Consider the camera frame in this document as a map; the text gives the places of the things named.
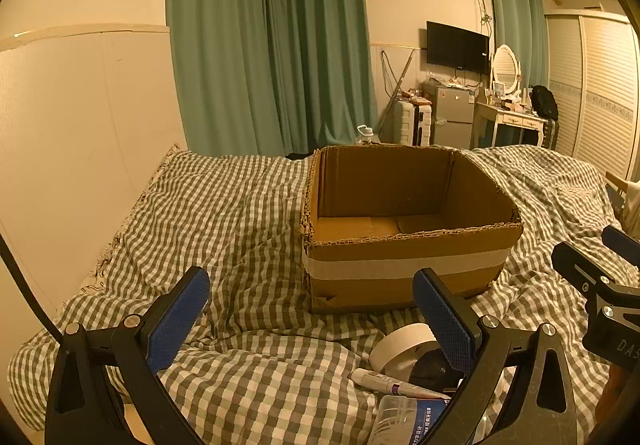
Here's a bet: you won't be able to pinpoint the black round object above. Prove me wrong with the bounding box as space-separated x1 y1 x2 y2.
410 350 463 393

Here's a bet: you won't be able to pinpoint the green window curtain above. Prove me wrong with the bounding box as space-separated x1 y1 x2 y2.
260 0 380 153

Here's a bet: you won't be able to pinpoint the narrow green curtain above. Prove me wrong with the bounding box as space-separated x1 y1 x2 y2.
486 0 549 90

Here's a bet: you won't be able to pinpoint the black cable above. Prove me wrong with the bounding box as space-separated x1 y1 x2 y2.
0 232 63 341

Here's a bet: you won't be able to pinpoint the white cloth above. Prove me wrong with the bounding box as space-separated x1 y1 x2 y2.
622 180 640 228

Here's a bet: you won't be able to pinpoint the green checked blanket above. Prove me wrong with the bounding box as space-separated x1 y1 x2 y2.
7 144 640 445

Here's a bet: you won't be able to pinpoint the wide green curtain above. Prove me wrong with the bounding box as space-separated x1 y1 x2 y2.
165 0 291 156

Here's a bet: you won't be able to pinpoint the black wall television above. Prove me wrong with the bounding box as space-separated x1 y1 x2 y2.
426 21 490 74

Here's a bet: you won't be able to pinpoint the white dressing table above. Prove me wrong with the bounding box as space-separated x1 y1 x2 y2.
470 100 547 149

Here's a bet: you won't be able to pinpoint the white slatted wardrobe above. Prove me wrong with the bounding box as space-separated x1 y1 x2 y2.
545 10 640 180

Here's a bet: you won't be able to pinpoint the black backpack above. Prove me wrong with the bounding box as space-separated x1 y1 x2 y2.
529 85 559 120

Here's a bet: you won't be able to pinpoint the white tape roll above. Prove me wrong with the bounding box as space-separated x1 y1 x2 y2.
369 323 440 378

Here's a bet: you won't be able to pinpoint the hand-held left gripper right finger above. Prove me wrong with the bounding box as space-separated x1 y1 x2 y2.
412 267 578 445

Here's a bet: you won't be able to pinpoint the white oval mirror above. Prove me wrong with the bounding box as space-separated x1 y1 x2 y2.
491 45 522 96

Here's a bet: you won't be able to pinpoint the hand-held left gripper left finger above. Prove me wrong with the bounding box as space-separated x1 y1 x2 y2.
44 266 211 445

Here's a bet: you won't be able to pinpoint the white suitcase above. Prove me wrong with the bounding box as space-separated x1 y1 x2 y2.
391 100 434 147

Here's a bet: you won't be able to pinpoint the mop sticks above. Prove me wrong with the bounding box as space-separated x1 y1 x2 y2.
377 50 416 136

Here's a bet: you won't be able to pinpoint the brown cardboard box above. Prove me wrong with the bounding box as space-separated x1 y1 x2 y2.
300 145 524 315

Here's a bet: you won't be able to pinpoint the wooden chair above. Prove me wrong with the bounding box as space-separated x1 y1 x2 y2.
605 170 640 226

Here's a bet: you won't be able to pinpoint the white tube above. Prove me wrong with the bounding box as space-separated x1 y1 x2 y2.
348 368 451 401

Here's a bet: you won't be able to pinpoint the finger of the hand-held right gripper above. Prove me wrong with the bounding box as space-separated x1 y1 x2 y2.
551 241 623 298
601 225 640 271

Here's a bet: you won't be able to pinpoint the small grey fridge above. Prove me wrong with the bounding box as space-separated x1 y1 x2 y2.
422 82 476 148

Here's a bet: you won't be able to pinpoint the clear plastic container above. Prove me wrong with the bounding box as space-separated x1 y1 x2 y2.
367 395 493 445

